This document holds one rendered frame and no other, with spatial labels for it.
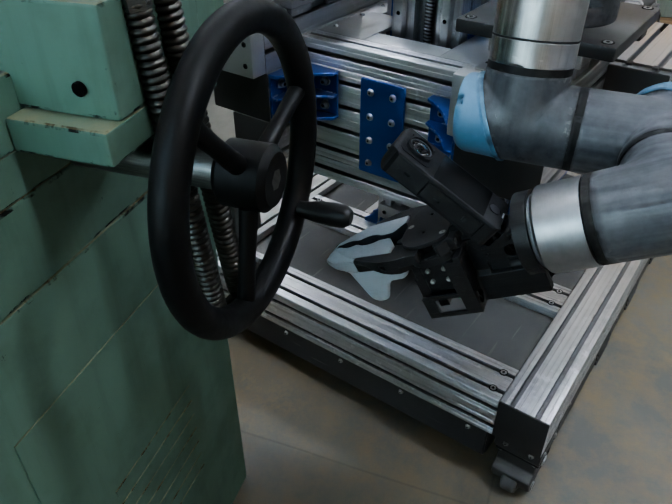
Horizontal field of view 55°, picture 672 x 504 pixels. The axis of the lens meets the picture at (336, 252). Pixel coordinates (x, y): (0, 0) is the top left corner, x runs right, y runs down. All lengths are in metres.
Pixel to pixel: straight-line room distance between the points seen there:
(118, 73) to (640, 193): 0.40
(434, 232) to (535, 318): 0.82
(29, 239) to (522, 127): 0.44
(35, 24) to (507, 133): 0.39
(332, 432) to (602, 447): 0.55
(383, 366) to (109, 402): 0.62
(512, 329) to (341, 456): 0.42
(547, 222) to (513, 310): 0.86
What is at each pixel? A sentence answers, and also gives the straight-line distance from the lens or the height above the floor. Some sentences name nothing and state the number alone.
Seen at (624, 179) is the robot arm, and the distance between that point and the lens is 0.52.
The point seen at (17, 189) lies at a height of 0.81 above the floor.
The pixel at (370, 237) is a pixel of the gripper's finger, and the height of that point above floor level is 0.73.
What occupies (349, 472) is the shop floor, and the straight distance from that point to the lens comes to 1.32.
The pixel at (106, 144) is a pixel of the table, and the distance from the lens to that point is 0.53.
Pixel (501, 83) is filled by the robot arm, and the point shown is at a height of 0.87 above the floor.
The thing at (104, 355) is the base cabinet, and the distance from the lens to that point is 0.75.
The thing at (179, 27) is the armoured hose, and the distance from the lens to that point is 0.57.
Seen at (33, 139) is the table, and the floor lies 0.85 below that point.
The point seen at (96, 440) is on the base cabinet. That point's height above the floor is 0.49.
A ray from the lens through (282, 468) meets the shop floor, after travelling 1.33.
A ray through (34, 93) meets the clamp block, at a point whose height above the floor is 0.88.
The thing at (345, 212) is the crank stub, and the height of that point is 0.74.
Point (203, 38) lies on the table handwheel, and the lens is 0.47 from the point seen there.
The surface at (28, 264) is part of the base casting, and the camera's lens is 0.63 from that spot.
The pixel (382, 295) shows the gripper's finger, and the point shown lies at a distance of 0.63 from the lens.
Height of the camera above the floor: 1.08
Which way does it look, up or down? 36 degrees down
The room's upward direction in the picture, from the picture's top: straight up
